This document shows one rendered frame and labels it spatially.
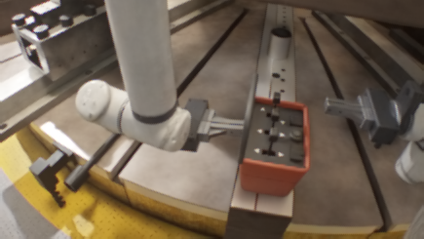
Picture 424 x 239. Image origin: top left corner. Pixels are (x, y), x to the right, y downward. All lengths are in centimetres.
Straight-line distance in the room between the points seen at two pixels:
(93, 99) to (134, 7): 27
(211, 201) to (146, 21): 79
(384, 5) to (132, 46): 95
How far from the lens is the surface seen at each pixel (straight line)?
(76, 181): 115
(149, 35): 40
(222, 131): 64
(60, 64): 147
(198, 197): 107
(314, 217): 110
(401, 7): 120
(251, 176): 58
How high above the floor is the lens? 123
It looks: 42 degrees down
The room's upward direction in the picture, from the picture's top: 3 degrees clockwise
